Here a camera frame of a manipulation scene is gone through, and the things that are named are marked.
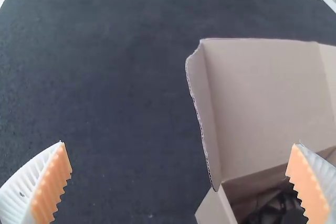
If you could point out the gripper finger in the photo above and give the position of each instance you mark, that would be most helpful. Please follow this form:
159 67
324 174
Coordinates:
312 182
34 190

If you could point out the black square fan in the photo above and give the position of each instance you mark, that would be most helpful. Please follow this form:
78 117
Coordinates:
267 208

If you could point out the cardboard box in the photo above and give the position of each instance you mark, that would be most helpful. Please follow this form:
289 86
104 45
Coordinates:
249 103

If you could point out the black mat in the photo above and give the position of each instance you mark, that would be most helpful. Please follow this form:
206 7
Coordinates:
105 77

